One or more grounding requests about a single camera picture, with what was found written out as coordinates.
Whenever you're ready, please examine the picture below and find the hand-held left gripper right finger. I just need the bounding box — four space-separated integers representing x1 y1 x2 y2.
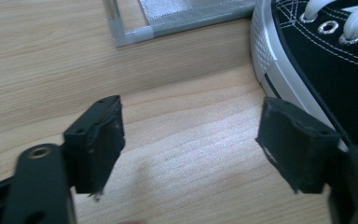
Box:
255 96 343 194

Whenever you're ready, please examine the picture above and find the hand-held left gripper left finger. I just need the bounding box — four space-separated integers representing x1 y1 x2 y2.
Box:
62 94 127 202

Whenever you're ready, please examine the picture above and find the black canvas sneaker white sole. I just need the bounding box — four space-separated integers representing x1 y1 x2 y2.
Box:
250 0 358 153

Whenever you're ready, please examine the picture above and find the grey shoe rack frame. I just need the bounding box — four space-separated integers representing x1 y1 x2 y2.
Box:
102 0 257 49

